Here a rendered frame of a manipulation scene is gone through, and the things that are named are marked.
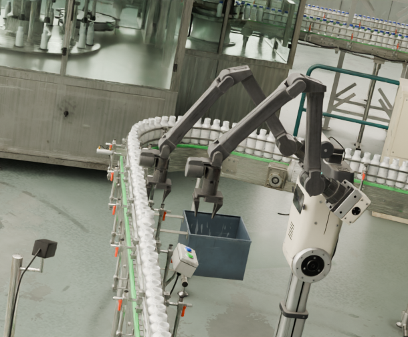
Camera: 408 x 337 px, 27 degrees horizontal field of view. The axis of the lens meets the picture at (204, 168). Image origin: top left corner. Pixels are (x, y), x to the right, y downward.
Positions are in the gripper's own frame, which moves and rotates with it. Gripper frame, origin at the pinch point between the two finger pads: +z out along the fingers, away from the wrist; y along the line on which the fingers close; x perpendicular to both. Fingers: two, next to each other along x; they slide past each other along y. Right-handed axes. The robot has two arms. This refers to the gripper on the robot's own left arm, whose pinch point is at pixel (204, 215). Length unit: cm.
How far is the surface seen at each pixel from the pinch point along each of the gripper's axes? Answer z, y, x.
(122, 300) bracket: 32.5, -25.9, -11.2
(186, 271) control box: 33.9, 1.5, 21.5
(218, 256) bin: 54, 28, 86
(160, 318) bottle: 24.2, -15.2, -36.9
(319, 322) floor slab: 138, 126, 185
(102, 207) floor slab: 138, -15, 339
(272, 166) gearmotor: 39, 75, 192
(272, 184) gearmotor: 49, 77, 191
